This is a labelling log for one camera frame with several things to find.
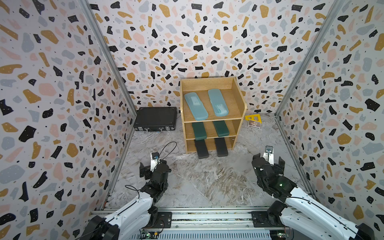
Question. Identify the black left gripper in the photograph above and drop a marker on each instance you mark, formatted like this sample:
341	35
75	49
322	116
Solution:
145	170

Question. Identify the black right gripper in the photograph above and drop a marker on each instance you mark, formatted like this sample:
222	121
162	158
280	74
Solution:
278	169

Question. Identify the black pencil case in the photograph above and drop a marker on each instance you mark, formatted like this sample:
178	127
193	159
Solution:
201	148
221	147

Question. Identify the dark green pencil case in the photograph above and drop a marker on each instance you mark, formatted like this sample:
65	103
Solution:
221	128
199	131

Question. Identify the light blue pencil case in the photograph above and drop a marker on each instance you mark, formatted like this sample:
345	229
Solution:
218	103
196	106

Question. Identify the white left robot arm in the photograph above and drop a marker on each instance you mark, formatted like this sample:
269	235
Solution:
140	212

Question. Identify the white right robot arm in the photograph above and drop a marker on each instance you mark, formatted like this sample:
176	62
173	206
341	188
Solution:
294	208

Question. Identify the wooden three-tier shelf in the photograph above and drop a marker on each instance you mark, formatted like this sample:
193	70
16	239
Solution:
235	102

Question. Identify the small photo card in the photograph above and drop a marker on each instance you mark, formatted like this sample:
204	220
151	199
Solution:
254	124

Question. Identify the yellow triangle ruler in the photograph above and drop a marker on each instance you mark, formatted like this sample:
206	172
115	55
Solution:
254	118

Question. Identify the black briefcase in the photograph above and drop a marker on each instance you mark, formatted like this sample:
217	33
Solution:
156	119

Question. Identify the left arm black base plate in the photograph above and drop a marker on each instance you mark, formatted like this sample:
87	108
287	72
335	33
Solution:
160	220

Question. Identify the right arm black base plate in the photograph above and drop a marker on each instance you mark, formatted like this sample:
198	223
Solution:
261	219

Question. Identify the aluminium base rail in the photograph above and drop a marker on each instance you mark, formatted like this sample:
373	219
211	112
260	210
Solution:
211	223

